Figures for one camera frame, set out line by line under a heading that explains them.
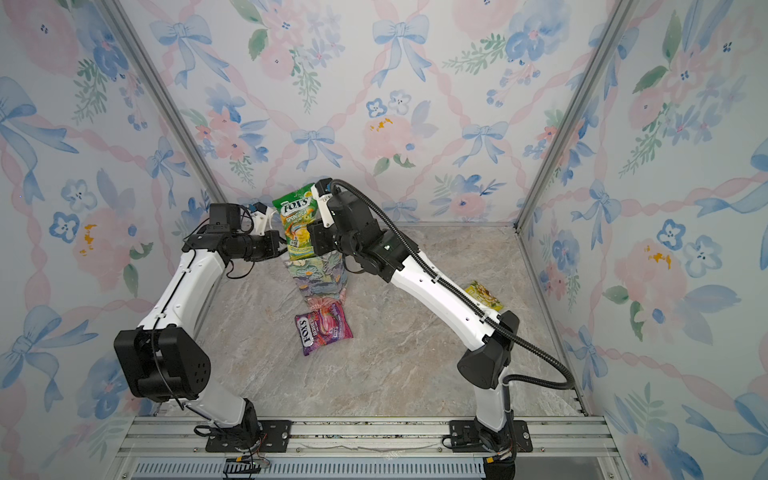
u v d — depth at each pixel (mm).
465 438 732
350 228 503
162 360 435
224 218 639
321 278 833
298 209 685
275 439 734
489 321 447
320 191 576
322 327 893
